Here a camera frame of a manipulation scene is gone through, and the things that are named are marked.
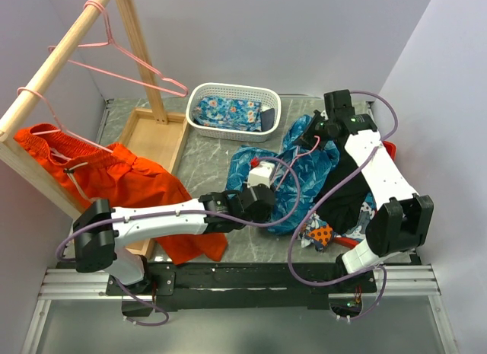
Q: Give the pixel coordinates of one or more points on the blue shark print shorts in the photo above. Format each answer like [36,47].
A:
[311,171]

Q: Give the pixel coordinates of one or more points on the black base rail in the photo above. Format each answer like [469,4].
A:
[239,285]

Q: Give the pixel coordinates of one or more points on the black garment in bin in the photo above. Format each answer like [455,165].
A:
[341,209]

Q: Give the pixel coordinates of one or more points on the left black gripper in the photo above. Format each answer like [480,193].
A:
[265,215]

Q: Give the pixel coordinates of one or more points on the aluminium frame rail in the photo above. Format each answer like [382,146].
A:
[67,284]

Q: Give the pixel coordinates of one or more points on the pink hanger holding orange shorts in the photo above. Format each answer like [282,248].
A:
[60,126]

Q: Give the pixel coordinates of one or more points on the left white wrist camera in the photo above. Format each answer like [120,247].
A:
[261,172]

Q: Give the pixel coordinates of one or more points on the blue floral cloth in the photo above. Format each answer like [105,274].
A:
[228,113]

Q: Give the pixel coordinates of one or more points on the pink wire hanger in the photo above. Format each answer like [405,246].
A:
[112,42]
[296,157]
[184,90]

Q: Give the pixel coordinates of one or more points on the dark blue folded cloth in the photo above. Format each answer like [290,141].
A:
[267,119]

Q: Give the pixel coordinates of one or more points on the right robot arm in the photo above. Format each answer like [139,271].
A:
[403,216]

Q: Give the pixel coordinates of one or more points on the white plastic basket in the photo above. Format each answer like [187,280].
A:
[267,98]

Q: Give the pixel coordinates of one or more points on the orange shorts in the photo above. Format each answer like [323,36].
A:
[89,173]

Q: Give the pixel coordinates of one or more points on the pink wire hanger top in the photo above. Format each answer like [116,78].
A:
[112,42]

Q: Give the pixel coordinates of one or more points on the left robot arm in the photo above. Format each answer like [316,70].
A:
[103,233]

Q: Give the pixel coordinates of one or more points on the orange patterned cloth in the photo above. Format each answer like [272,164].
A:
[320,234]

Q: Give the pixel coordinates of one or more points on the wooden clothes rack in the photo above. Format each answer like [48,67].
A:
[151,133]

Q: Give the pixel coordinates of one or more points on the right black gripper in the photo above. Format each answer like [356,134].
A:
[307,135]

